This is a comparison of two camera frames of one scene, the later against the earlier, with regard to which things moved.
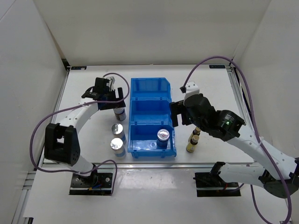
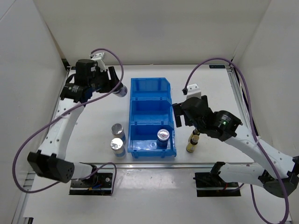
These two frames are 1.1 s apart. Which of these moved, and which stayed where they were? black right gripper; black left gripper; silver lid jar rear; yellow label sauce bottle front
Moved: black left gripper
Stayed: silver lid jar rear; yellow label sauce bottle front; black right gripper
